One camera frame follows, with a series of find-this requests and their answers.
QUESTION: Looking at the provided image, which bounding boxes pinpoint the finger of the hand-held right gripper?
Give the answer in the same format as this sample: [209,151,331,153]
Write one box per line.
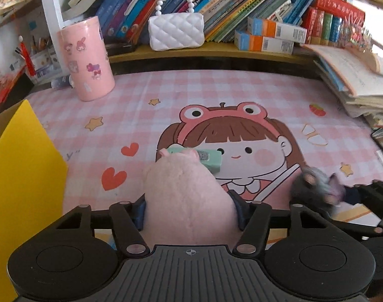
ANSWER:
[344,179,383,218]
[331,212,383,240]

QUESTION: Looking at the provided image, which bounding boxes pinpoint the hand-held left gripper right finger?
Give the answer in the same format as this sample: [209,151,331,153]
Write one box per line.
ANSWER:
[231,190,332,256]

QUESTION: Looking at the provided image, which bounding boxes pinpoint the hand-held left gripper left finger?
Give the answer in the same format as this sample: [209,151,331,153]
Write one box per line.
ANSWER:
[53,200,149,256]

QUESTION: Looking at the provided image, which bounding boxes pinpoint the large pink plush toy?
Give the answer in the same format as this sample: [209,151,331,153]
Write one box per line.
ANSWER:
[143,149,243,246]

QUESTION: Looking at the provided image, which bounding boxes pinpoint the grey plush toy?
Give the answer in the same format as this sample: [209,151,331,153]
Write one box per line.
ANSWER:
[290,166,347,215]

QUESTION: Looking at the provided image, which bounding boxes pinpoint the yellow cardboard box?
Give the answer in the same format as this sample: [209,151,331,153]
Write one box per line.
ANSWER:
[0,100,68,302]

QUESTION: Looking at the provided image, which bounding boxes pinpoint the green rectangular case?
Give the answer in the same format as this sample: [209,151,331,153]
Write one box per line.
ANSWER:
[164,143,224,175]

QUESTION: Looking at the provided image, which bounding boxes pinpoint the pink checked printed tablecloth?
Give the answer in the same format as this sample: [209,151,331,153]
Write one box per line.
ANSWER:
[31,71,383,246]

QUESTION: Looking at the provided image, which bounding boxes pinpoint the stack of papers and workbooks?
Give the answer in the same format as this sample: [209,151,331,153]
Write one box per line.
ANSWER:
[301,44,383,119]

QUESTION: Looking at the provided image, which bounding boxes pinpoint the pink glitter ornaments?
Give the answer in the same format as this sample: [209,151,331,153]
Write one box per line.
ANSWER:
[339,19,373,51]

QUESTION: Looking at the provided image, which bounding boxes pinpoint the pink sticker cylinder container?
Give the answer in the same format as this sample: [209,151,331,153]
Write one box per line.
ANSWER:
[57,16,116,102]

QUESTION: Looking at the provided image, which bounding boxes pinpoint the blue orange white carton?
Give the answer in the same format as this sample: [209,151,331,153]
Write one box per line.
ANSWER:
[247,17,308,44]
[234,30,295,54]

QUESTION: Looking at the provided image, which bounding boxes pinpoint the row of upright dictionaries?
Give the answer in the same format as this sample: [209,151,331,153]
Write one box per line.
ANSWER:
[303,6,344,46]

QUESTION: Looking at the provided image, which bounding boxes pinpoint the desk pen holders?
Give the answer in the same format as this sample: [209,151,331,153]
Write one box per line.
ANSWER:
[21,36,63,83]

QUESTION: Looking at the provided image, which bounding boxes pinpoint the white quilted handbag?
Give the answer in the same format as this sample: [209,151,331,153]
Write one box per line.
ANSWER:
[148,0,206,51]

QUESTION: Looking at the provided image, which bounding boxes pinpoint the red thick dictionary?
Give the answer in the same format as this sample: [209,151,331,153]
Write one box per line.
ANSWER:
[314,0,366,23]

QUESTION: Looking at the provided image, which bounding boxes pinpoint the red tassel ornament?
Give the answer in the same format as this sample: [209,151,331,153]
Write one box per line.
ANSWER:
[17,36,36,78]

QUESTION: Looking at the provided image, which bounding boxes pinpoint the row of colourful books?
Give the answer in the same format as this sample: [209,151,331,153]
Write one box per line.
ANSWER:
[97,0,315,44]

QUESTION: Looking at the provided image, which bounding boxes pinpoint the white bookshelf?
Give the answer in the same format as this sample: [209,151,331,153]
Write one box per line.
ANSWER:
[37,0,383,70]

